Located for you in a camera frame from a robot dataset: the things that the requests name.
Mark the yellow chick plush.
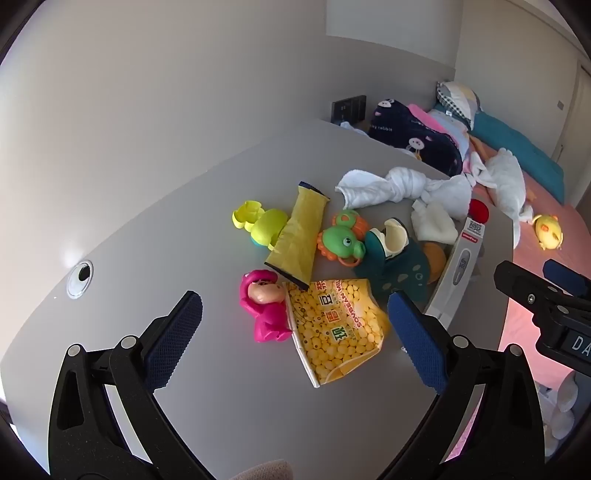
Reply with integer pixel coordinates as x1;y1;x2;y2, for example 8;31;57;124
533;215;565;251

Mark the pink figure toy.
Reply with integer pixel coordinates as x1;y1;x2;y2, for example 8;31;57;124
239;270;294;343

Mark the beige door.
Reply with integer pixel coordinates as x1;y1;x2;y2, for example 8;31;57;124
551;60;591;210

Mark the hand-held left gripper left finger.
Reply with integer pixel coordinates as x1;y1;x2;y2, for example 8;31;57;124
47;291;218;480

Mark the teal pillow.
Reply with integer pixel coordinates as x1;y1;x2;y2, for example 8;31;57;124
470;111;565;205

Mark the bed with pink sheet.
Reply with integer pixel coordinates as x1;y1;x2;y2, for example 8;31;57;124
498;152;591;398

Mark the light blue quilted blanket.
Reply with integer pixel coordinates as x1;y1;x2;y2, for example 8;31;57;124
427;110;472;158

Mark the long yellow wrapper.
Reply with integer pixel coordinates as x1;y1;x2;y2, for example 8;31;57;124
264;181;331;291

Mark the white plush toy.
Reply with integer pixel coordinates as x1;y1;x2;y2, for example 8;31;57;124
538;369;581;455

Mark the pink towel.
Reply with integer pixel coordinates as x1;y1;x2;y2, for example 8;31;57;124
407;104;439;132

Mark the yellow printed snack bag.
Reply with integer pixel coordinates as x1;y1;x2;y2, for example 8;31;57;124
286;278;392;388

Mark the silver cable grommet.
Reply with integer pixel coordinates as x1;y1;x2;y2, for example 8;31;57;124
67;261;93;298

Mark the small white cloth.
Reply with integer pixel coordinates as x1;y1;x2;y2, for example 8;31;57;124
411;202;459;244

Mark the long white box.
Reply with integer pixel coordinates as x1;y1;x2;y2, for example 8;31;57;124
427;216;488;326

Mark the yellow-green plastic toy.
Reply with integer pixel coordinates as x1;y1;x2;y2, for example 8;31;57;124
231;200;290;251

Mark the green dinosaur rattle toy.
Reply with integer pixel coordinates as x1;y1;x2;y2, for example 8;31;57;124
317;210;368;269

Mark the checkered patchwork pillow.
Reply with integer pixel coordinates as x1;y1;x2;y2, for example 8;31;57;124
436;82;483;123

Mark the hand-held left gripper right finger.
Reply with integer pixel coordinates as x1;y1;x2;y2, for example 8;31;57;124
376;291;548;480

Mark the knotted white towel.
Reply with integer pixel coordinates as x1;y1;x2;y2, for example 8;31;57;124
335;167;474;220

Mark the white goose plush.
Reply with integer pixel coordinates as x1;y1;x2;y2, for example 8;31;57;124
465;148;536;250

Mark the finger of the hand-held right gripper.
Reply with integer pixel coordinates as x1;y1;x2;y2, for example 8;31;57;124
543;259;591;298
494;261;591;320

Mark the navy printed blanket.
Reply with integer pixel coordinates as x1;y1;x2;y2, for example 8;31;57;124
368;99;464;177

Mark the orange plush toy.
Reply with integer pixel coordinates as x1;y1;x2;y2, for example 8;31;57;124
422;242;448;283

